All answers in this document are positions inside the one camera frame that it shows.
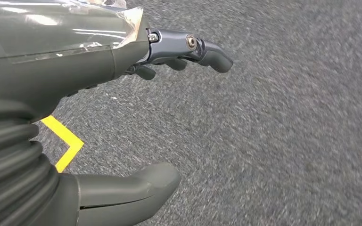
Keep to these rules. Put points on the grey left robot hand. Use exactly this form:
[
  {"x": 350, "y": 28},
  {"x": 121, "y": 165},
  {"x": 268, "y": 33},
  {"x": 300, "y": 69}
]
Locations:
[{"x": 59, "y": 46}]

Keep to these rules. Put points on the yellow floor tape square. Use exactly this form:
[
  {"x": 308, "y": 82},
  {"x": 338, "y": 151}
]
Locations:
[{"x": 68, "y": 140}]

